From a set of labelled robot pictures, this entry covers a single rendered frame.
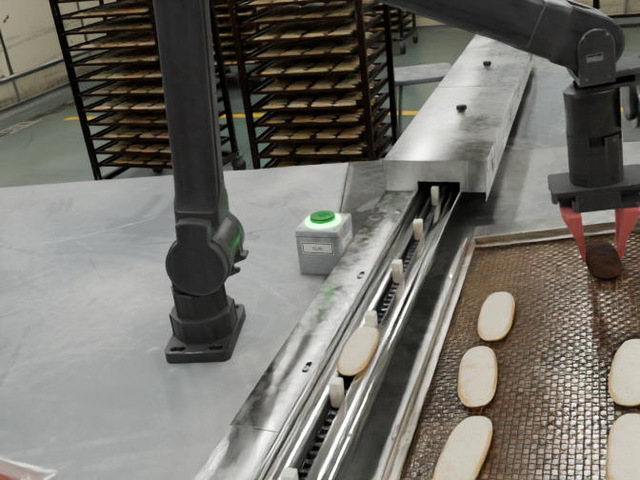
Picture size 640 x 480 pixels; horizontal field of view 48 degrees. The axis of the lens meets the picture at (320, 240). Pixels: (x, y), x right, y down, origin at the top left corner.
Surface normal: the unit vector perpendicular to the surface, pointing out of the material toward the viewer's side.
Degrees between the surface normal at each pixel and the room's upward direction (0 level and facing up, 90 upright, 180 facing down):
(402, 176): 90
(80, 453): 0
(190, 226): 90
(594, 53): 90
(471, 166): 90
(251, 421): 0
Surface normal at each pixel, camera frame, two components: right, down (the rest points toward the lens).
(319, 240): -0.32, 0.43
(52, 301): -0.11, -0.90
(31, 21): 0.94, 0.04
